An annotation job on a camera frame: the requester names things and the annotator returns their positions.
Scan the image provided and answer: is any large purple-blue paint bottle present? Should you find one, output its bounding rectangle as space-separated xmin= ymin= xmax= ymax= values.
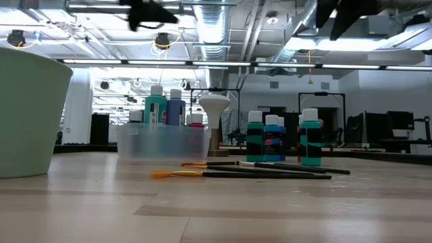
xmin=166 ymin=88 xmax=187 ymax=127

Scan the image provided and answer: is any small light blue paint bottle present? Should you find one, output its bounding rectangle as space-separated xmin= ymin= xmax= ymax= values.
xmin=263 ymin=114 xmax=281 ymax=162

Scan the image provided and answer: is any yellow hanging cord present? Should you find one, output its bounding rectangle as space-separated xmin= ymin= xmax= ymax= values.
xmin=306 ymin=50 xmax=314 ymax=85

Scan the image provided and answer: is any black background monitor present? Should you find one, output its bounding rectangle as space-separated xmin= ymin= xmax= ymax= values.
xmin=386 ymin=110 xmax=415 ymax=131

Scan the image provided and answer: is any thin black paintbrush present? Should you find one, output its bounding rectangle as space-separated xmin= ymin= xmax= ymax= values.
xmin=188 ymin=164 xmax=315 ymax=176
xmin=242 ymin=161 xmax=351 ymax=176
xmin=236 ymin=160 xmax=328 ymax=174
xmin=180 ymin=161 xmax=239 ymax=167

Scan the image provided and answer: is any black partition panel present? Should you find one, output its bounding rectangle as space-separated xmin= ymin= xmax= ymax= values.
xmin=259 ymin=111 xmax=340 ymax=151

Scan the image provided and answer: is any black ceiling cable reel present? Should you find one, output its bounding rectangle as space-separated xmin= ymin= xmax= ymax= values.
xmin=154 ymin=32 xmax=171 ymax=51
xmin=6 ymin=29 xmax=27 ymax=48

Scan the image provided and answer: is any white mushroom lamp brass base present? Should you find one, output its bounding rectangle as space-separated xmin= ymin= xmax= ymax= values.
xmin=198 ymin=93 xmax=232 ymax=157

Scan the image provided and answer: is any clear plastic container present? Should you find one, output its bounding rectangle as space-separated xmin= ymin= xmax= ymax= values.
xmin=115 ymin=121 xmax=213 ymax=161

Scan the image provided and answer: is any orange bristle black paintbrush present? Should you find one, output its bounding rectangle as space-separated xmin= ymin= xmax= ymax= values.
xmin=149 ymin=169 xmax=333 ymax=180

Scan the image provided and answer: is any large teal paint bottle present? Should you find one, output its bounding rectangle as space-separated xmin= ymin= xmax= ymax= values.
xmin=144 ymin=85 xmax=168 ymax=126

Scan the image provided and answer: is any black aluminium table frame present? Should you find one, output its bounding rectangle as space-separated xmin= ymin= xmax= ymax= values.
xmin=53 ymin=143 xmax=432 ymax=166

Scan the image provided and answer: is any black background rig frame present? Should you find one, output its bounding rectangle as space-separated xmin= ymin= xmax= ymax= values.
xmin=298 ymin=91 xmax=347 ymax=142
xmin=190 ymin=87 xmax=241 ymax=146

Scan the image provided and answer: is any black cabinet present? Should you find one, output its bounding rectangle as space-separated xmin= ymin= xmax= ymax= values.
xmin=89 ymin=112 xmax=111 ymax=146

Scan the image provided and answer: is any small teal paint bottle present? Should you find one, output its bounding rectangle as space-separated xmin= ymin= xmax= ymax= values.
xmin=300 ymin=107 xmax=323 ymax=167
xmin=246 ymin=110 xmax=265 ymax=163

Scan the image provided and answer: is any small black paint bottle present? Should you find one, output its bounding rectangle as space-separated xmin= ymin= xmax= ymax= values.
xmin=128 ymin=110 xmax=143 ymax=124

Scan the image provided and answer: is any long ceiling light strip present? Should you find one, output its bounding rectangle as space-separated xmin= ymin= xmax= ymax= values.
xmin=55 ymin=59 xmax=432 ymax=71

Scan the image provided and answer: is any light green cup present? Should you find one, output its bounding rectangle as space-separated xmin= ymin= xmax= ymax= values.
xmin=0 ymin=47 xmax=74 ymax=180

